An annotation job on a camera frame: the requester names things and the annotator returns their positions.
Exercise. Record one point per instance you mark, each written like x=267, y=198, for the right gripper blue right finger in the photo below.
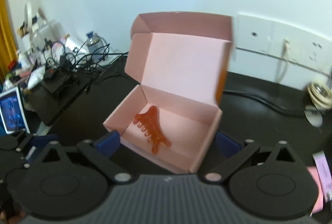
x=227, y=145

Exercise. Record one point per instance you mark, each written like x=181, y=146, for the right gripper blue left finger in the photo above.
x=108, y=144

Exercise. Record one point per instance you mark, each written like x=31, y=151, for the orange scalp massage comb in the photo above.
x=149, y=124

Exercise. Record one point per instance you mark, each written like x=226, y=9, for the pink cardboard box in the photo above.
x=179, y=61

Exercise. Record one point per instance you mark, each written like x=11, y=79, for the pink paper card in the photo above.
x=321, y=174

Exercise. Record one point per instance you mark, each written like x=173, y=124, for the tablet with lit screen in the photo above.
x=12, y=111

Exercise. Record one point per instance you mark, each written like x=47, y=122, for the black box on desk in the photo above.
x=51, y=98

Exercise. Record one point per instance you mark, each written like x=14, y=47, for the silver desk grommet right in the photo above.
x=313, y=116

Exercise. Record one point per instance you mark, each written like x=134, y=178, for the small glass medicine bottle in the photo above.
x=93, y=42

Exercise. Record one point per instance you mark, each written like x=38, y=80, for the white wall socket panel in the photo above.
x=279, y=52

